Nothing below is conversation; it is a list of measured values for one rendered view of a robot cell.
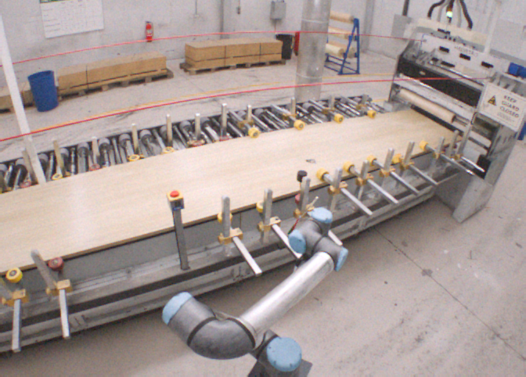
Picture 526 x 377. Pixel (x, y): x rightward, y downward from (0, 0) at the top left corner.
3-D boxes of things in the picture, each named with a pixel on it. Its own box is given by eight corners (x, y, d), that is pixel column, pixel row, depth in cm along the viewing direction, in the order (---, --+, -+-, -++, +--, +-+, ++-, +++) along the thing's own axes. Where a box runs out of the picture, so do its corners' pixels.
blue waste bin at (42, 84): (61, 109, 536) (54, 73, 495) (34, 115, 509) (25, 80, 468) (62, 99, 576) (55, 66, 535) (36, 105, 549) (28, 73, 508)
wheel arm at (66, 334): (72, 339, 120) (69, 335, 118) (66, 341, 119) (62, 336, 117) (65, 272, 151) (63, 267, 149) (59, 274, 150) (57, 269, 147)
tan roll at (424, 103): (491, 144, 284) (496, 134, 277) (488, 146, 279) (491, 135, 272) (398, 93, 385) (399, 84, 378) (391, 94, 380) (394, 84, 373)
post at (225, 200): (230, 260, 190) (229, 197, 163) (225, 262, 188) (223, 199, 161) (228, 256, 192) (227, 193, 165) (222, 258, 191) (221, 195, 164)
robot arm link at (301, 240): (311, 245, 115) (329, 228, 123) (286, 230, 121) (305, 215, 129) (307, 262, 120) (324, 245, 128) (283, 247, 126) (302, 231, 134)
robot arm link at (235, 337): (221, 365, 68) (354, 244, 115) (187, 334, 75) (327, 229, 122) (219, 384, 74) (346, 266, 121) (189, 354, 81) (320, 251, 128)
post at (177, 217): (190, 268, 176) (181, 207, 150) (182, 271, 174) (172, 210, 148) (188, 263, 179) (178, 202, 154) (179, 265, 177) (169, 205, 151)
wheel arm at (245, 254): (261, 275, 162) (261, 271, 159) (255, 278, 160) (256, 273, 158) (226, 224, 192) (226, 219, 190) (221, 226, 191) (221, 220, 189)
